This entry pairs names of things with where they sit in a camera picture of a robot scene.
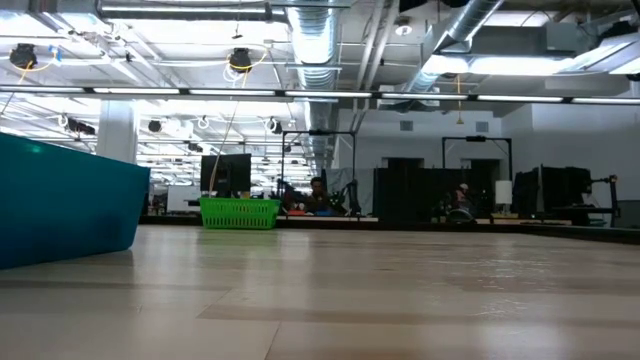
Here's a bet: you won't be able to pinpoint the black ceiling spotlight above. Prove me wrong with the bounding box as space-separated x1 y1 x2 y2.
8 42 39 71
228 46 254 75

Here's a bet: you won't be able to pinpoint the black partition screen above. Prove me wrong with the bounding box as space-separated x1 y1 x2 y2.
372 167 496 222

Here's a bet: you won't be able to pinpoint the white cylinder lamp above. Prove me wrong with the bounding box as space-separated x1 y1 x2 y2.
494 179 514 206

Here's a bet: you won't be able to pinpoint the long light bar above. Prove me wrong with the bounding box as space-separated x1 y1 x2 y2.
0 83 640 105

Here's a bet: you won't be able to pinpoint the black screens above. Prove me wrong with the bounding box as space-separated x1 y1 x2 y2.
513 165 594 216

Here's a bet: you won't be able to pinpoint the seated person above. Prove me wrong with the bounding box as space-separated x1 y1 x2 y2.
299 176 346 216

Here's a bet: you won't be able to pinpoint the black monitor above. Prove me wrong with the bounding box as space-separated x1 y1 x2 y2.
200 153 253 198

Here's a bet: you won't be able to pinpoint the black equipment stand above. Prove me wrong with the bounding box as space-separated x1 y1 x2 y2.
549 174 622 229

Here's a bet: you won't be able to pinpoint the green plastic basket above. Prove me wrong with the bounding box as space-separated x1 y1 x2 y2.
198 197 282 231

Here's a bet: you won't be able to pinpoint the white cabinet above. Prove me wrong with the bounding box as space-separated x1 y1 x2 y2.
166 185 203 214

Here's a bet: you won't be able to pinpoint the white column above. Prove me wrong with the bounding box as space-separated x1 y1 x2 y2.
96 99 140 165

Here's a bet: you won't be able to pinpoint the blue plastic bin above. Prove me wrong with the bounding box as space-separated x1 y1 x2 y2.
0 132 152 271

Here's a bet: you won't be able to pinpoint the slanted spiral air duct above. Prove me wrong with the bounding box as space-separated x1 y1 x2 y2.
402 0 506 96

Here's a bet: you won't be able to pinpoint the vertical spiral air duct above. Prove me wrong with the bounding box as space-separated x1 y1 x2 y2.
287 0 344 174

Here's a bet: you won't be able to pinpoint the black gantry frame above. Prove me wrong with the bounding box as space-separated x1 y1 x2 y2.
280 129 358 217
441 135 514 201

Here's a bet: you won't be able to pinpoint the black table frame rail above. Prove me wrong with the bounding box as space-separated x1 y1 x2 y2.
141 213 640 246

